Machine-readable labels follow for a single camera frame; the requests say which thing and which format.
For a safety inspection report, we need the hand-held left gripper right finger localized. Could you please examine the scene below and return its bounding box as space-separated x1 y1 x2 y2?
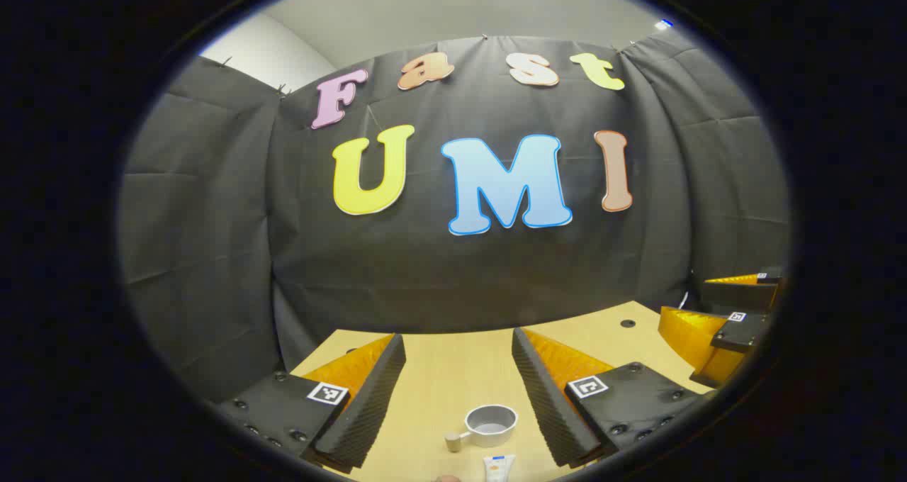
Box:
510 327 718 469

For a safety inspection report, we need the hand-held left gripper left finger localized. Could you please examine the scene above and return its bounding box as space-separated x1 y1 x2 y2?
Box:
213 333 408 476

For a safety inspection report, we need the white grey cup with handle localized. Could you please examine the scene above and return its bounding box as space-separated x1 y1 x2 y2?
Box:
445 404 519 453

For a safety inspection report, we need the white toothpaste tube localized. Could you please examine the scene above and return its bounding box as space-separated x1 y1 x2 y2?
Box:
483 455 517 482

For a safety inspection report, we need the light wooden desktop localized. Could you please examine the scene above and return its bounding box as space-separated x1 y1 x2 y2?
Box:
291 300 716 482

